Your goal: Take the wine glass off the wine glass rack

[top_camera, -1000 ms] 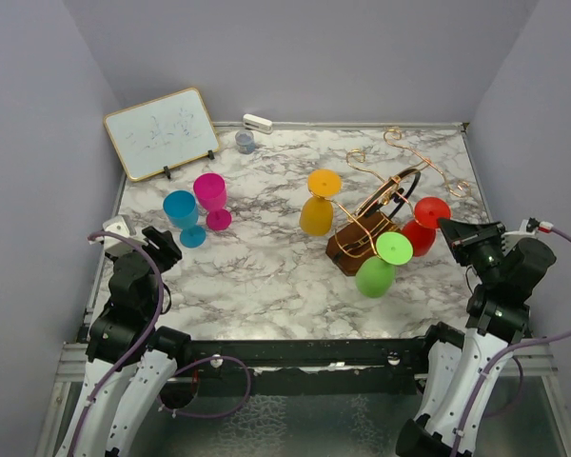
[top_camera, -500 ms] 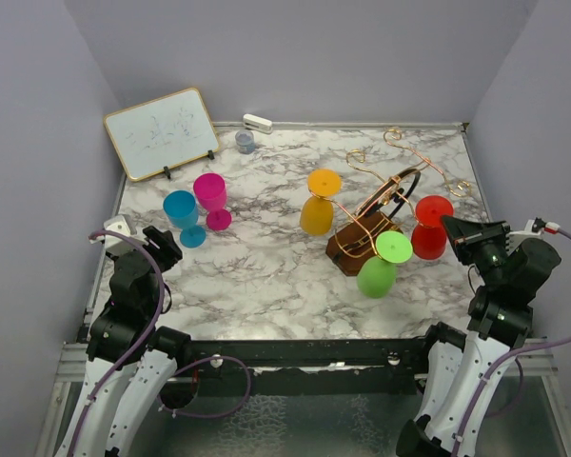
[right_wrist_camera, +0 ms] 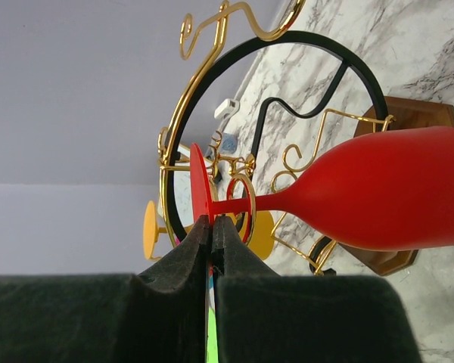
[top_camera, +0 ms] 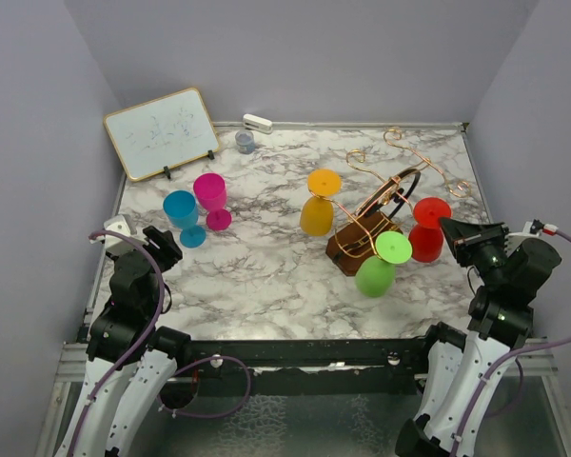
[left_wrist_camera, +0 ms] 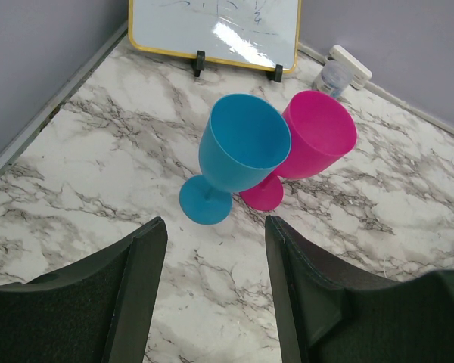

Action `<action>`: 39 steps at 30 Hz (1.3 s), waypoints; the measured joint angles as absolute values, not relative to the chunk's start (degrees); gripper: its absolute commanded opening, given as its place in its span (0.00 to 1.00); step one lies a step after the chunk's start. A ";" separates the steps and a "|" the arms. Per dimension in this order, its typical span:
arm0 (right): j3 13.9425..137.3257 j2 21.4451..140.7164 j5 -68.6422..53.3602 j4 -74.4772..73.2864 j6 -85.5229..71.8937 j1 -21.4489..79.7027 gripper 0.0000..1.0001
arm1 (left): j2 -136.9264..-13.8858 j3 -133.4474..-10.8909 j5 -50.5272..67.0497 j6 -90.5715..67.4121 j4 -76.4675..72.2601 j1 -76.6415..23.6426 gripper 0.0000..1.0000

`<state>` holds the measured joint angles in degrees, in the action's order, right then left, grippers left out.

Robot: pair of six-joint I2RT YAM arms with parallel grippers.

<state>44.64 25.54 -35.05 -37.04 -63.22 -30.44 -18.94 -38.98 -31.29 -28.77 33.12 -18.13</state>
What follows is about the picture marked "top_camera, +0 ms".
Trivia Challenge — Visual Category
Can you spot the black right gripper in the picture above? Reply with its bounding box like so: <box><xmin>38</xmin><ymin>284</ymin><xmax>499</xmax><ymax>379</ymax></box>
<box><xmin>439</xmin><ymin>217</ymin><xmax>513</xmax><ymax>286</ymax></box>

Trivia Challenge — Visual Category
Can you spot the red plastic wine glass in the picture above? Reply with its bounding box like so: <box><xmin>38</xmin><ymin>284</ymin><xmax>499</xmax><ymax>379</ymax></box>
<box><xmin>408</xmin><ymin>197</ymin><xmax>452</xmax><ymax>263</ymax></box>

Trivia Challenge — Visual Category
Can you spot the blue plastic wine glass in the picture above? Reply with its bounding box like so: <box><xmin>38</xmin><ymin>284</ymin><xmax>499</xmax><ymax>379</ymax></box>
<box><xmin>163</xmin><ymin>190</ymin><xmax>207</xmax><ymax>248</ymax></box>

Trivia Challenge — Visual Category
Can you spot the magenta plastic wine glass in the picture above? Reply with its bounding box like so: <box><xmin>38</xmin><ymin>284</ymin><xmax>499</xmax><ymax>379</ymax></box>
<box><xmin>193</xmin><ymin>173</ymin><xmax>232</xmax><ymax>231</ymax></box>

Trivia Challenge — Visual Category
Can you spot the yellow plastic wine glass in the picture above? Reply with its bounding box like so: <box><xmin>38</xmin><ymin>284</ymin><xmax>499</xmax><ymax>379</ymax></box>
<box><xmin>300</xmin><ymin>169</ymin><xmax>341</xmax><ymax>237</ymax></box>

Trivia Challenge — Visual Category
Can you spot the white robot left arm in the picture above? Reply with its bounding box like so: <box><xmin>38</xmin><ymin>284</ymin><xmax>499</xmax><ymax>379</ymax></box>
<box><xmin>56</xmin><ymin>226</ymin><xmax>191</xmax><ymax>456</ymax></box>

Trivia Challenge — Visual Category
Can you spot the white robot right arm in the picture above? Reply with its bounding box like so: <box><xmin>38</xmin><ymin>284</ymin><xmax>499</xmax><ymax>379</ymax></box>
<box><xmin>395</xmin><ymin>217</ymin><xmax>561</xmax><ymax>456</ymax></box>

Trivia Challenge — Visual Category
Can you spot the green plastic wine glass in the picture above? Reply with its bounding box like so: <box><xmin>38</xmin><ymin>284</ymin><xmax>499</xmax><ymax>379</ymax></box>
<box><xmin>355</xmin><ymin>231</ymin><xmax>412</xmax><ymax>298</ymax></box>

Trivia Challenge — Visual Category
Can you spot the gold framed whiteboard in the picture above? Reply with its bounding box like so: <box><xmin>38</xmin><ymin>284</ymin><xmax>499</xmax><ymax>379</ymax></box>
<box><xmin>103</xmin><ymin>88</ymin><xmax>221</xmax><ymax>182</ymax></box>

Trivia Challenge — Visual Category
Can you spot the small blue glass jar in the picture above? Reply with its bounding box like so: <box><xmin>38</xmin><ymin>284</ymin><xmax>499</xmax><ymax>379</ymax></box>
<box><xmin>235</xmin><ymin>129</ymin><xmax>256</xmax><ymax>154</ymax></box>

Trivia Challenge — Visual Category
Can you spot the white eraser block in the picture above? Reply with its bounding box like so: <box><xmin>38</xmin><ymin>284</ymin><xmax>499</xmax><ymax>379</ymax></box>
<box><xmin>242</xmin><ymin>113</ymin><xmax>273</xmax><ymax>134</ymax></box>

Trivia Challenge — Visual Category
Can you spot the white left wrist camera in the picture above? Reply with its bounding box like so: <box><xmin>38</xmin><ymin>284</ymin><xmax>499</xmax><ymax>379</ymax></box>
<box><xmin>89</xmin><ymin>214</ymin><xmax>137</xmax><ymax>257</ymax></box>

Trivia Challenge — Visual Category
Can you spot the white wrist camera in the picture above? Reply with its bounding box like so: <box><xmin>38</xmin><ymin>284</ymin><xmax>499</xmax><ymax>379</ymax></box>
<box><xmin>89</xmin><ymin>214</ymin><xmax>137</xmax><ymax>257</ymax></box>
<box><xmin>506</xmin><ymin>219</ymin><xmax>558</xmax><ymax>249</ymax></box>

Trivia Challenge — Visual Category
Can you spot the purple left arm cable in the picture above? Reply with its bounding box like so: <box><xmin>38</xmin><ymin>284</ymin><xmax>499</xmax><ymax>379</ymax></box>
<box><xmin>66</xmin><ymin>228</ymin><xmax>253</xmax><ymax>457</ymax></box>

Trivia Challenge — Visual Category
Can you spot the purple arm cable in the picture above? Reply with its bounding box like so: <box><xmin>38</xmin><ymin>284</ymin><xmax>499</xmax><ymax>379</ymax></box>
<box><xmin>66</xmin><ymin>228</ymin><xmax>253</xmax><ymax>457</ymax></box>
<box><xmin>449</xmin><ymin>223</ymin><xmax>571</xmax><ymax>457</ymax></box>

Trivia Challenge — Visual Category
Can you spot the copper wire glass rack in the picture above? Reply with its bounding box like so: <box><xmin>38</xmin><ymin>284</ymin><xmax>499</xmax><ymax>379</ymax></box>
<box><xmin>325</xmin><ymin>127</ymin><xmax>471</xmax><ymax>277</ymax></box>

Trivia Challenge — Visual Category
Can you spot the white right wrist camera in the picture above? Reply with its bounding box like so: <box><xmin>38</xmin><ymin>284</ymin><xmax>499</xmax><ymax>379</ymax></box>
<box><xmin>506</xmin><ymin>219</ymin><xmax>558</xmax><ymax>249</ymax></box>

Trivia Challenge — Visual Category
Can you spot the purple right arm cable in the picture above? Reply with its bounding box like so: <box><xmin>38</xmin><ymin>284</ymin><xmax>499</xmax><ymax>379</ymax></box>
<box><xmin>449</xmin><ymin>223</ymin><xmax>571</xmax><ymax>457</ymax></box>

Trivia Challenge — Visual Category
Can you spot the black metal base frame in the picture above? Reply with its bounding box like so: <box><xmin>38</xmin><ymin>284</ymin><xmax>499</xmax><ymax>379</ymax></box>
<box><xmin>78</xmin><ymin>308</ymin><xmax>534</xmax><ymax>399</ymax></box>

